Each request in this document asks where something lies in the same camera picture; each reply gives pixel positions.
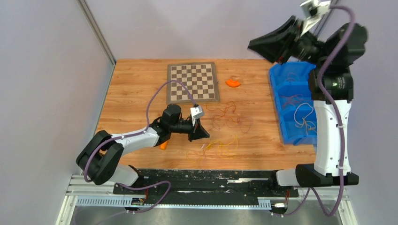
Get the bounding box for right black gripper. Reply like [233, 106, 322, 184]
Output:
[248, 14, 329, 66]

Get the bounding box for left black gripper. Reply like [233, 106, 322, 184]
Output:
[169, 116, 209, 142]

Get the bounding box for purple thin cable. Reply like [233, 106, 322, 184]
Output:
[211, 110, 254, 135]
[280, 73, 307, 109]

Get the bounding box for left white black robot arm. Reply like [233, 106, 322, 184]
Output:
[76, 104, 210, 194]

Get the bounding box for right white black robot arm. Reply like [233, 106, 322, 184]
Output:
[248, 16, 368, 196]

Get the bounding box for orange carrot toy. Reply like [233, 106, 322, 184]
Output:
[159, 141, 168, 150]

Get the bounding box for wooden chessboard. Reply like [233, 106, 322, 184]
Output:
[166, 62, 220, 104]

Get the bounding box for orange curved plastic piece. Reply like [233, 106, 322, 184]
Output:
[225, 79, 241, 88]

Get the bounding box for blue three-compartment bin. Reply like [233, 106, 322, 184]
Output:
[268, 62, 317, 146]

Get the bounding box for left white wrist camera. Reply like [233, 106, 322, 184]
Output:
[190, 105, 205, 126]

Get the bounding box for right corner aluminium post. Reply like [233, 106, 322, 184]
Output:
[300, 1, 333, 58]

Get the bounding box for corner aluminium post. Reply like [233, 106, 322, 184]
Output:
[300, 1, 333, 58]
[77, 0, 116, 67]

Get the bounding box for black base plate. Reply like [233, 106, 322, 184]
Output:
[113, 169, 299, 206]

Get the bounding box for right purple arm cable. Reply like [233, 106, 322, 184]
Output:
[269, 5, 356, 218]

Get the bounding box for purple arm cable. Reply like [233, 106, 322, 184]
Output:
[83, 80, 197, 214]
[269, 5, 356, 218]

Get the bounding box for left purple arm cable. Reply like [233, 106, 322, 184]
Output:
[83, 80, 197, 214]

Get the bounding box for aluminium frame rail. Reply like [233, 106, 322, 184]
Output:
[56, 170, 357, 225]

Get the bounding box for left corner aluminium post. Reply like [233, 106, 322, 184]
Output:
[77, 0, 116, 67]

